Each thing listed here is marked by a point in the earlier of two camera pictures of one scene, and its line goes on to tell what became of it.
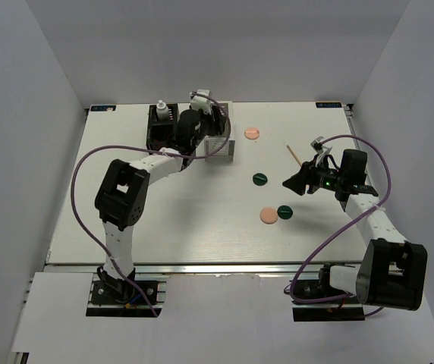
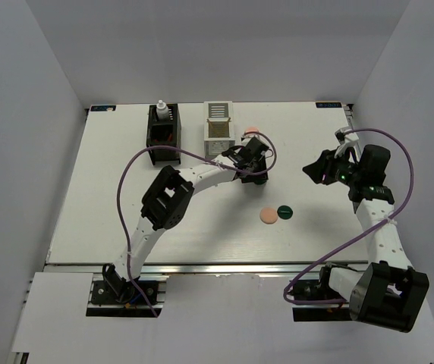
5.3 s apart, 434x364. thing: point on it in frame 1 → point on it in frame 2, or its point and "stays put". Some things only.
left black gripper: (217, 127) → (253, 177)
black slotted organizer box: (162, 134) stays put
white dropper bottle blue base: (162, 111) stays put
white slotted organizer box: (221, 148) stays put
